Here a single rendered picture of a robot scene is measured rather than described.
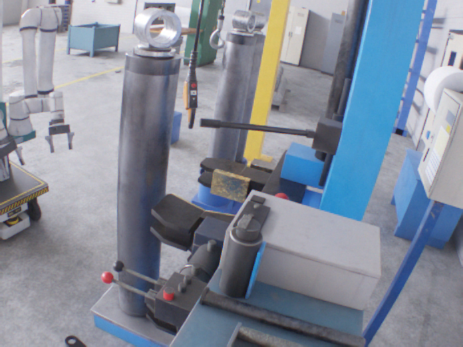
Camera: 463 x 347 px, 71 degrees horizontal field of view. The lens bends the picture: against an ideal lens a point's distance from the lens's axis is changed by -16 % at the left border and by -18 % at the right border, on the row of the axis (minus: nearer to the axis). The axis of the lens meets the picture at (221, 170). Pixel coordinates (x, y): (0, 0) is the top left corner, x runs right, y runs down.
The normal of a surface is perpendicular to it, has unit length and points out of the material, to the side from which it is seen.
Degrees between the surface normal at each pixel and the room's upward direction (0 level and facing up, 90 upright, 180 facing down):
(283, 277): 90
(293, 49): 90
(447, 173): 90
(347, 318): 0
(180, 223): 0
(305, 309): 0
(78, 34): 90
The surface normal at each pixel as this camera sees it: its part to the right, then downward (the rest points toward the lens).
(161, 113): 0.62, 0.44
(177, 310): -0.33, 0.37
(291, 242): 0.15, -0.88
